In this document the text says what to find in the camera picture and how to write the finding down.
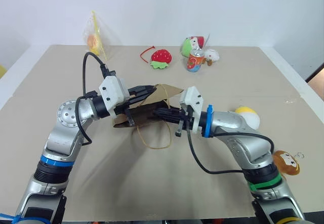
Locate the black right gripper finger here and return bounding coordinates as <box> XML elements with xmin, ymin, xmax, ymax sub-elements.
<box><xmin>159</xmin><ymin>115</ymin><xmax>180</xmax><ymax>124</ymax></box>
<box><xmin>153</xmin><ymin>108</ymin><xmax>181</xmax><ymax>116</ymax></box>

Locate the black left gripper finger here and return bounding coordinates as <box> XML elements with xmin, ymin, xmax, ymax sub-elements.
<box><xmin>132</xmin><ymin>84</ymin><xmax>157</xmax><ymax>96</ymax></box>
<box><xmin>130</xmin><ymin>93</ymin><xmax>151</xmax><ymax>107</ymax></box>

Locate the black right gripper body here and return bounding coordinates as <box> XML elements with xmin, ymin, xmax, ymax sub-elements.
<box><xmin>175</xmin><ymin>107</ymin><xmax>193</xmax><ymax>137</ymax></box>

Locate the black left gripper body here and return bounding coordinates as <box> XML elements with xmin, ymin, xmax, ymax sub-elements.
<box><xmin>113</xmin><ymin>86</ymin><xmax>138</xmax><ymax>127</ymax></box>

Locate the brown paper bag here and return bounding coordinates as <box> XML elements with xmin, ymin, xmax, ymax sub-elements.
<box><xmin>112</xmin><ymin>83</ymin><xmax>185</xmax><ymax>150</ymax></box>

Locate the red strawberry plush toy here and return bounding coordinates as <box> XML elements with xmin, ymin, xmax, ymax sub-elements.
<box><xmin>149</xmin><ymin>49</ymin><xmax>173</xmax><ymax>70</ymax></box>

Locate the soda can plush toy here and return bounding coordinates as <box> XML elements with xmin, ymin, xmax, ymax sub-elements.
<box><xmin>186</xmin><ymin>48</ymin><xmax>206</xmax><ymax>72</ymax></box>

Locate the green red plush ball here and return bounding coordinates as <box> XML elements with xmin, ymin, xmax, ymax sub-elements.
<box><xmin>180</xmin><ymin>34</ymin><xmax>211</xmax><ymax>58</ymax></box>

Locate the orange yellow plush toy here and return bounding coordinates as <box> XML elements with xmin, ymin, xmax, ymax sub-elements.
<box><xmin>86</xmin><ymin>33</ymin><xmax>103</xmax><ymax>54</ymax></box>

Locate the yellow white egg plush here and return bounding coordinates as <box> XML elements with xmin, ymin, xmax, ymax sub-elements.
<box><xmin>234</xmin><ymin>106</ymin><xmax>261</xmax><ymax>130</ymax></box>

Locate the white mushroom plush toy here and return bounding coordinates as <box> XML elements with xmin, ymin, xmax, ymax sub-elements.
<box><xmin>204</xmin><ymin>48</ymin><xmax>220</xmax><ymax>67</ymax></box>

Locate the clear plastic bag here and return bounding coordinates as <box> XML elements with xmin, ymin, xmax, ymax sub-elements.
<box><xmin>83</xmin><ymin>10</ymin><xmax>112</xmax><ymax>60</ymax></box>

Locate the brown monkey plush toy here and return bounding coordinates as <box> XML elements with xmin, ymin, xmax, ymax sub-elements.
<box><xmin>272</xmin><ymin>150</ymin><xmax>304</xmax><ymax>176</ymax></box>

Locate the beige cardboard table cover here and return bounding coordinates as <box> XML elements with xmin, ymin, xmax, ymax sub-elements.
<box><xmin>0</xmin><ymin>44</ymin><xmax>324</xmax><ymax>221</ymax></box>

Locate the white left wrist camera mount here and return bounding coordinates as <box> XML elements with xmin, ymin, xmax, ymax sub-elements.
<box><xmin>98</xmin><ymin>75</ymin><xmax>130</xmax><ymax>117</ymax></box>

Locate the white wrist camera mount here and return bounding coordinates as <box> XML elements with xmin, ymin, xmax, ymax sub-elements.
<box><xmin>98</xmin><ymin>75</ymin><xmax>130</xmax><ymax>117</ymax></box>
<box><xmin>179</xmin><ymin>85</ymin><xmax>206</xmax><ymax>134</ymax></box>

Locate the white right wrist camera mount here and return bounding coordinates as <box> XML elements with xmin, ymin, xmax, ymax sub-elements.
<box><xmin>179</xmin><ymin>85</ymin><xmax>206</xmax><ymax>134</ymax></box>

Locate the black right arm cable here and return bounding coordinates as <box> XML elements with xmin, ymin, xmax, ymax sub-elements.
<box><xmin>187</xmin><ymin>129</ymin><xmax>275</xmax><ymax>175</ymax></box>

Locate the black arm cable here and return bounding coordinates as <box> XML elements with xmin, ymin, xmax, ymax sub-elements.
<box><xmin>74</xmin><ymin>52</ymin><xmax>117</xmax><ymax>146</ymax></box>
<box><xmin>187</xmin><ymin>129</ymin><xmax>275</xmax><ymax>175</ymax></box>

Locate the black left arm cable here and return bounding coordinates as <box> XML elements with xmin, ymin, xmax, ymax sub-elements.
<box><xmin>74</xmin><ymin>52</ymin><xmax>117</xmax><ymax>146</ymax></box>

